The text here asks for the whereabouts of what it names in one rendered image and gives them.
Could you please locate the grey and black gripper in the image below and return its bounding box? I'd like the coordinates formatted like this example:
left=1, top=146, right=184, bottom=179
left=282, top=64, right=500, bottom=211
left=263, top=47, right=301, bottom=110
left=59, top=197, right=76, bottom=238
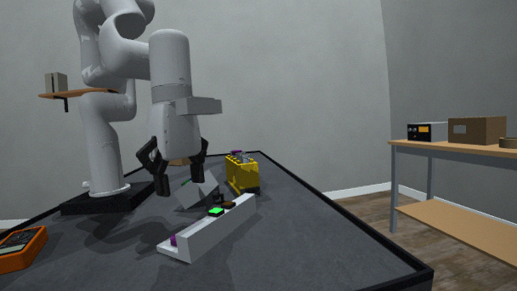
left=136, top=101, right=208, bottom=197

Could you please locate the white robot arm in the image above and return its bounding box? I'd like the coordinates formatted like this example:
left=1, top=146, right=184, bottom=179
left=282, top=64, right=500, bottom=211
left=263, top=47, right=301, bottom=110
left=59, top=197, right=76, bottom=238
left=73, top=0, right=223, bottom=197

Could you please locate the orange pocket multimeter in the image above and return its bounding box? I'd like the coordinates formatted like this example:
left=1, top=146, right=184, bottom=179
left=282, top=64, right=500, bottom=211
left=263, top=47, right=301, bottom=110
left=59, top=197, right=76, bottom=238
left=0, top=225, right=48, bottom=275

